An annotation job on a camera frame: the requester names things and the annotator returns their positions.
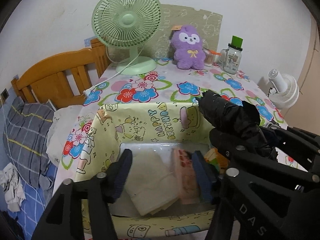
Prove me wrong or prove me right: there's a green desk fan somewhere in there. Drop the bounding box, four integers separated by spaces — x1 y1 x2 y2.
91 0 162 75

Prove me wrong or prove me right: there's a blue checked bed sheet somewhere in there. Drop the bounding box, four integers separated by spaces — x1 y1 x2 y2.
0 162 58 240

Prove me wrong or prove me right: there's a pink packet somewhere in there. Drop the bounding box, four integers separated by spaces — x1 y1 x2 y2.
172 149 201 205

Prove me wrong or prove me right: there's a yellow printed storage box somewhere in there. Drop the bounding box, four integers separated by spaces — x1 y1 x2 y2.
74 102 218 240

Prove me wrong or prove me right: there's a white fan power cable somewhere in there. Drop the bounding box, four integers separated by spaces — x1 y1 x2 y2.
83 54 142 97

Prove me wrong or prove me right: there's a glass jar with green lid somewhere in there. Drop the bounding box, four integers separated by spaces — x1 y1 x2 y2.
219 35 245 75

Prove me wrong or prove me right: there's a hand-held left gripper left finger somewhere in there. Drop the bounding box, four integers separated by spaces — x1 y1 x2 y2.
37 149 133 240

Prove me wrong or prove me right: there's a white floor fan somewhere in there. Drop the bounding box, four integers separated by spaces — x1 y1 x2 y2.
257 69 300 110

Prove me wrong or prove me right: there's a clear toothpick jar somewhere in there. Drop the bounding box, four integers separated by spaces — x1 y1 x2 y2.
202 47 222 67

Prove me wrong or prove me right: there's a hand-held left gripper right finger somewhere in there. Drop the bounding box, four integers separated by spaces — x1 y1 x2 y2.
192 150 220 203

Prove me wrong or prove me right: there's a white soft pack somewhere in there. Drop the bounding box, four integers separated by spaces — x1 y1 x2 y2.
124 150 181 217

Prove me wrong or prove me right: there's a purple plush toy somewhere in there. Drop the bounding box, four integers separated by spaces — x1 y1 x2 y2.
170 25 207 70

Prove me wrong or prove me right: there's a black bundle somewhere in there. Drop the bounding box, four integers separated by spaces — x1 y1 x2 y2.
199 89 273 158

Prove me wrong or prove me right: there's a grey plaid pillow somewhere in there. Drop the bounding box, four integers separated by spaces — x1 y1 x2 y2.
2 96 56 188

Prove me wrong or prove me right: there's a wooden bed headboard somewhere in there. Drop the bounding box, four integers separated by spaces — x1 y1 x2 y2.
11 39 112 111

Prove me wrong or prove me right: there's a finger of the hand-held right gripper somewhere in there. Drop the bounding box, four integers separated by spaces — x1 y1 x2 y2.
209 128 320 240
261 126 320 156

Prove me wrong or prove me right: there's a white blanket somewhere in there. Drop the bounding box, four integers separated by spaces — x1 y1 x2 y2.
46 105 85 167

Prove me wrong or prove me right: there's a crumpled white cloth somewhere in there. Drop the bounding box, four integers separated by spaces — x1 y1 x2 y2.
0 162 26 212

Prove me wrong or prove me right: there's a white charging cable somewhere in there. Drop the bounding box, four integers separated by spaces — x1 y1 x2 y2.
1 97 16 171

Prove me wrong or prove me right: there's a beige door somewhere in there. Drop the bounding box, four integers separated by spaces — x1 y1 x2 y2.
284 12 320 131

